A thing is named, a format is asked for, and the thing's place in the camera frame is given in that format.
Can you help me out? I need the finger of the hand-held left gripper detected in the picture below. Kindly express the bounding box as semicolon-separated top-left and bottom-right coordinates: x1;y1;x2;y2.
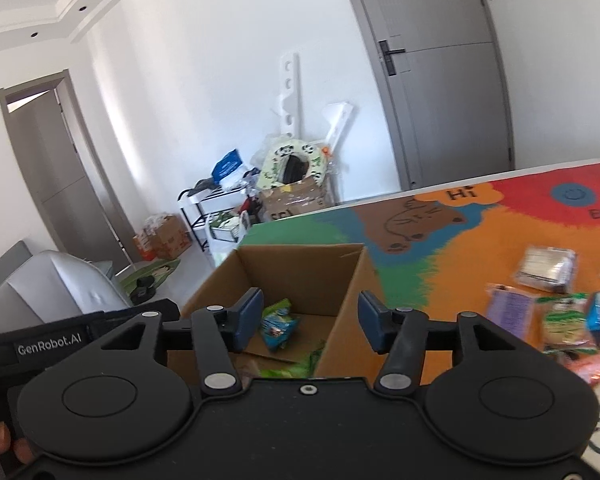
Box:
107;298;181;322

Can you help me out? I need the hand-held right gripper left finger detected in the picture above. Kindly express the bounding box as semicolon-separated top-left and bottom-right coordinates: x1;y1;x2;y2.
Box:
100;287;266;397

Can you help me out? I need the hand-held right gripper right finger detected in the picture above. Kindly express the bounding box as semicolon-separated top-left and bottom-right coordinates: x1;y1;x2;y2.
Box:
357;290;556;397

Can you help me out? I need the blue and green snack packet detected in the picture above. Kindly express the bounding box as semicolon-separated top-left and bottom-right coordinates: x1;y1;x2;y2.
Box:
259;299;302;352

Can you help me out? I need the bright green snack packet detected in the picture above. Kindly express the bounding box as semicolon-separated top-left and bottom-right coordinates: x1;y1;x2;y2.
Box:
259;340;327;381

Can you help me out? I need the purple snack packet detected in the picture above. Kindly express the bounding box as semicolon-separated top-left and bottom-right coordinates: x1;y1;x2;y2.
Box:
484;283;547;352

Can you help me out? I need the clear cracker packet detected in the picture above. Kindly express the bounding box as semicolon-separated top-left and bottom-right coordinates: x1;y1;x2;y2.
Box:
512;245;579;294

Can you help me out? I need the red snack packet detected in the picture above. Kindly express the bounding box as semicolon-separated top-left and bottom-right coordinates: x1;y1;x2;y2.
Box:
569;350;600;387

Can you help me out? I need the green floor mat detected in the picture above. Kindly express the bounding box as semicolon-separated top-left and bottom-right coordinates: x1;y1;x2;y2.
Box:
119;258;181;304

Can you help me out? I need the shiny quilt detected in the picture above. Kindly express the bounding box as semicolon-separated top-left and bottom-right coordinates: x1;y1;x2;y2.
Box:
0;250;132;339

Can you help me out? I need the small cardboard box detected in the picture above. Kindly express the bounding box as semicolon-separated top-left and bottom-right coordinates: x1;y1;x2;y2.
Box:
132;214;191;261

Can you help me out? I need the black shoe rack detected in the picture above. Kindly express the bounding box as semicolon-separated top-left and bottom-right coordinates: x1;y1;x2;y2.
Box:
178;184;261;254

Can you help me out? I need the taped cardboard box with logo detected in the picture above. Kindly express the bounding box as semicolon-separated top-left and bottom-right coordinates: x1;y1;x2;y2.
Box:
256;175;334;224

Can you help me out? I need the colourful cartoon printed mat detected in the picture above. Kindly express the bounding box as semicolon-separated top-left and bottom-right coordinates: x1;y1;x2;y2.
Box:
240;159;600;480

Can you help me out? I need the blue plastic bag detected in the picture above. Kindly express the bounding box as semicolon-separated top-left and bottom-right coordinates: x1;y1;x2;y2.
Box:
212;148;245;184

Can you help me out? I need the grey side door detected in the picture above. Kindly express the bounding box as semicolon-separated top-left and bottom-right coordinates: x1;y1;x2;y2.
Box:
0;69;132;282

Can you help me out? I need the tall white perforated board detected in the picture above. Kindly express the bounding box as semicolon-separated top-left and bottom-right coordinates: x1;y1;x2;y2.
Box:
269;52;301;141

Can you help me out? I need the black door handle lock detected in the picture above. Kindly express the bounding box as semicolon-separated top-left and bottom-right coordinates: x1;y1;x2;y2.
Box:
377;39;407;77

